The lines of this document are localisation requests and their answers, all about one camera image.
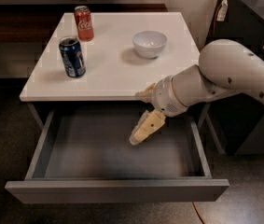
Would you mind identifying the white cable tag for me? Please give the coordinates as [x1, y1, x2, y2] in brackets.
[216, 0, 228, 21]

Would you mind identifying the white bowl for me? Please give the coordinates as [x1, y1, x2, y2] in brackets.
[132, 31, 168, 59]

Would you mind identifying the blue pepsi can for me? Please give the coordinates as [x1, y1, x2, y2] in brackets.
[59, 36, 86, 77]

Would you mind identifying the black cabinet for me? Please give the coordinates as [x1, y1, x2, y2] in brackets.
[206, 0, 264, 155]

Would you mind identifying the red coca-cola can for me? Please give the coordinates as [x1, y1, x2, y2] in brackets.
[74, 6, 94, 41]

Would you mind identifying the dark wooden bench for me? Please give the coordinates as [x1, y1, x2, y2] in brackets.
[0, 3, 169, 44]

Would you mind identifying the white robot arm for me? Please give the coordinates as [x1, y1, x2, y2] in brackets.
[130, 39, 264, 145]

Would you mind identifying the grey top drawer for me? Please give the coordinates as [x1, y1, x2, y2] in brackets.
[6, 103, 229, 203]

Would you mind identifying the grey drawer cabinet white top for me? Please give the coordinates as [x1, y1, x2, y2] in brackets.
[19, 11, 219, 133]

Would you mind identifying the orange cable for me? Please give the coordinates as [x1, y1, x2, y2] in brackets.
[192, 202, 206, 224]

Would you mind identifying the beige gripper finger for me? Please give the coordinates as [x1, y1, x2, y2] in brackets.
[135, 83, 156, 103]
[129, 110, 166, 146]

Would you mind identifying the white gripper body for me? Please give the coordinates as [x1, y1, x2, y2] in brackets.
[151, 76, 188, 117]

